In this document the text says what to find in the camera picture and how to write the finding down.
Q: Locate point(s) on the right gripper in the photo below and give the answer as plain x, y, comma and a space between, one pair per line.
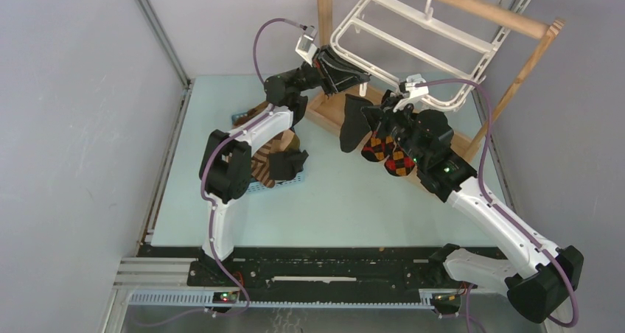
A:
386, 113

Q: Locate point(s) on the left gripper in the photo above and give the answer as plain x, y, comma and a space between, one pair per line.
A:
334, 74

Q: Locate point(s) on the red black argyle sock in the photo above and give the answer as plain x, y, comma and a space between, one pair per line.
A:
398, 164

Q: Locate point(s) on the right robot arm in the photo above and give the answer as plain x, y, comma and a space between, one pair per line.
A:
538, 277

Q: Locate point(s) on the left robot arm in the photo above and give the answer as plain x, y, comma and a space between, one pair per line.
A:
226, 171

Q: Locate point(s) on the wooden hanger stand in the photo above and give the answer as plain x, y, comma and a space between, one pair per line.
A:
507, 20

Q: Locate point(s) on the pile of socks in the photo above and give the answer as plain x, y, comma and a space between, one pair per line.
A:
284, 142

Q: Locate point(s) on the white plastic clip hanger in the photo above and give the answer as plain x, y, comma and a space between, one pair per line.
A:
401, 64

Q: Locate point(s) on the light blue perforated basket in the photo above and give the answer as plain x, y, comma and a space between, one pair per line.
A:
256, 186

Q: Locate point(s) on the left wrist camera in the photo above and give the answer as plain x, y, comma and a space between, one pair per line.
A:
305, 46

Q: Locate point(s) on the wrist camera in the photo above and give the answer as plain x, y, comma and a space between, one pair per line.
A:
305, 46
411, 91

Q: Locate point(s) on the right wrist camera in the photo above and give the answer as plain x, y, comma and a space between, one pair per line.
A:
411, 91

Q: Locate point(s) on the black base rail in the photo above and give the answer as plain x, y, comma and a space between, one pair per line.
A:
275, 276

